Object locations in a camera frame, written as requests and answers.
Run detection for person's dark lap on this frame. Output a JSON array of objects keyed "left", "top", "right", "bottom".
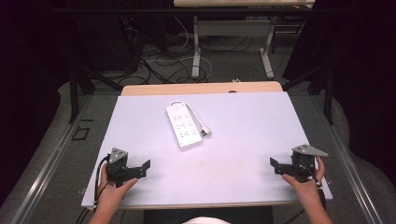
[{"left": 143, "top": 205, "right": 275, "bottom": 224}]

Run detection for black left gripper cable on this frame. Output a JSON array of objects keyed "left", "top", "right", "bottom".
[{"left": 74, "top": 154, "right": 112, "bottom": 224}]

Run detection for white desk with metal legs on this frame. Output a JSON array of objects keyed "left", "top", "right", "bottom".
[{"left": 173, "top": 0, "right": 316, "bottom": 80}]

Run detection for person's left hand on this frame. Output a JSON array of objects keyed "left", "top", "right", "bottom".
[{"left": 97, "top": 171, "right": 139, "bottom": 216}]

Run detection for black floor socket frame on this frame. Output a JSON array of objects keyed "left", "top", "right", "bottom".
[{"left": 71, "top": 126, "right": 92, "bottom": 142}]

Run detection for white power strip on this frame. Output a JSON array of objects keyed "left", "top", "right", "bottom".
[{"left": 164, "top": 103, "right": 204, "bottom": 150}]

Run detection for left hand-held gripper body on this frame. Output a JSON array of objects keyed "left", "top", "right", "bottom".
[{"left": 106, "top": 147, "right": 132, "bottom": 188}]

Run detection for person's right hand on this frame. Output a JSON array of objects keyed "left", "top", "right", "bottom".
[{"left": 281, "top": 155, "right": 327, "bottom": 203}]

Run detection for white power strip cable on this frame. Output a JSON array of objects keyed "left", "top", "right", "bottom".
[{"left": 169, "top": 100, "right": 213, "bottom": 137}]

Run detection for black metal stand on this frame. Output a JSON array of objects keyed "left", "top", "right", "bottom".
[
  {"left": 68, "top": 60, "right": 124, "bottom": 124},
  {"left": 281, "top": 60, "right": 336, "bottom": 126}
]

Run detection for black floor cables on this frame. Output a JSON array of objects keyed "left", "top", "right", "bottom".
[{"left": 120, "top": 15, "right": 213, "bottom": 86}]

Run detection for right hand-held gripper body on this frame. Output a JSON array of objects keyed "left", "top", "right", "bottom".
[{"left": 290, "top": 144, "right": 329, "bottom": 184}]

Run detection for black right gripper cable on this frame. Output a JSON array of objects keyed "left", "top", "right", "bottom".
[{"left": 281, "top": 160, "right": 327, "bottom": 224}]

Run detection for white table mat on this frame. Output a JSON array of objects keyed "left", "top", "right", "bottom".
[{"left": 80, "top": 91, "right": 334, "bottom": 209}]

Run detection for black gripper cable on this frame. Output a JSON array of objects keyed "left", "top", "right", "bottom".
[
  {"left": 74, "top": 154, "right": 112, "bottom": 224},
  {"left": 281, "top": 160, "right": 327, "bottom": 224}
]

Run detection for person's white clothing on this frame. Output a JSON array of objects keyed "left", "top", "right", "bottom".
[{"left": 181, "top": 216, "right": 232, "bottom": 224}]

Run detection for aluminium floor rail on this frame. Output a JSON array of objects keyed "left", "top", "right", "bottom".
[
  {"left": 311, "top": 92, "right": 385, "bottom": 224},
  {"left": 10, "top": 92, "right": 94, "bottom": 224}
]

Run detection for white floor cable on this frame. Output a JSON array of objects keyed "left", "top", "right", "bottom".
[{"left": 146, "top": 15, "right": 214, "bottom": 82}]

